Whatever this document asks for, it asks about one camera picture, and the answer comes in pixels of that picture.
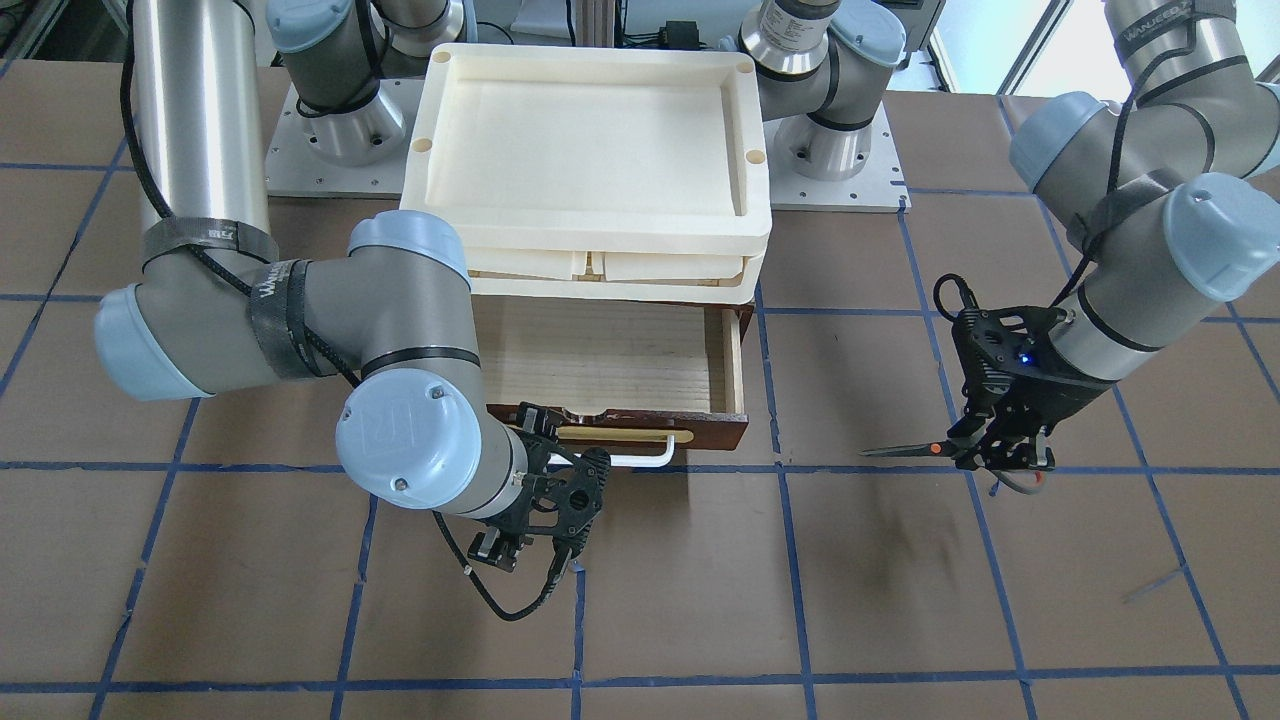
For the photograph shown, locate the wooden drawer with white handle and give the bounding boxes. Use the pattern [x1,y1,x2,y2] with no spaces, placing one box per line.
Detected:
[474,296,767,462]

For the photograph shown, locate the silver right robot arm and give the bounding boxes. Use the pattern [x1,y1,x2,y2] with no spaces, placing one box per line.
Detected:
[93,1,611,591]

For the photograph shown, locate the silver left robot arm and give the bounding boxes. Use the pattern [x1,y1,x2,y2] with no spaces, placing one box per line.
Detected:
[762,59,1277,468]

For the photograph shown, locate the cream plastic tray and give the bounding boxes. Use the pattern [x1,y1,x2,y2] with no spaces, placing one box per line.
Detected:
[399,44,772,305]

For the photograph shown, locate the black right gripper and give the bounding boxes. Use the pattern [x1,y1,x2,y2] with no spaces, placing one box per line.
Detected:
[468,402,611,591]

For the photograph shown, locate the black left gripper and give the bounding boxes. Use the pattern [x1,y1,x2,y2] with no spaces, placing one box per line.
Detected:
[941,305,1112,471]

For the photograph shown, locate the orange handled scissors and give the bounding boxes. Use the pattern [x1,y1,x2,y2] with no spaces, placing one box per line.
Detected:
[860,438,1056,495]

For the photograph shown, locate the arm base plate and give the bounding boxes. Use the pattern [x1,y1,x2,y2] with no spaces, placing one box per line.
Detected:
[764,106,911,213]
[265,79,422,199]

